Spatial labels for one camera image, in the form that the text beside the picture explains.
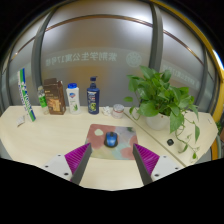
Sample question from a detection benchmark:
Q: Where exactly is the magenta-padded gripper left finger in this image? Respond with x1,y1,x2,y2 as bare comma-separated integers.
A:
41,142,93,186

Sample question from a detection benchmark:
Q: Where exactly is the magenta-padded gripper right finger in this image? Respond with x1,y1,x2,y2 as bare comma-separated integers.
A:
132,143,183,187

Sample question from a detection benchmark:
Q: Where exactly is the blue and black computer mouse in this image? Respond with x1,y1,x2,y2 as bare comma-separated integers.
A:
103,131,119,148

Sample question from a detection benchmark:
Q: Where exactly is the pastel patterned mouse pad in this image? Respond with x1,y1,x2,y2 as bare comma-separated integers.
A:
85,123,139,161

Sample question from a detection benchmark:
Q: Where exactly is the small crumpled white wrapper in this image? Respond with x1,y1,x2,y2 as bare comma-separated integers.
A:
101,105,114,117

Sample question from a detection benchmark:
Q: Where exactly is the small pink round jar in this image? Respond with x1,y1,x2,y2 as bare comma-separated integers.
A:
111,103,125,120

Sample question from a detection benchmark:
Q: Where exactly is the white bottle with blue cap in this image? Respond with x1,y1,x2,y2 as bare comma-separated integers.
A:
65,82,82,116

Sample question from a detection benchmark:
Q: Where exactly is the dark blue pump bottle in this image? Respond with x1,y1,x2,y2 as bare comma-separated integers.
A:
86,76,101,115

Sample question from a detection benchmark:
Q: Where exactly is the green potted plant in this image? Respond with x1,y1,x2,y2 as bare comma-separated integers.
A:
123,64,202,160

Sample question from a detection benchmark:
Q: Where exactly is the brown cardboard box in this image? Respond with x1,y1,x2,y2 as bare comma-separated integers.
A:
43,77,67,116

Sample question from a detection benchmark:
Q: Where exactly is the clear bottle with green label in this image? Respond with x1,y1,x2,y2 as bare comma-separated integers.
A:
36,85,50,115

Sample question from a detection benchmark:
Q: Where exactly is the white green shuttlecock tube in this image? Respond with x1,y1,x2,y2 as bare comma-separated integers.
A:
17,67,37,123

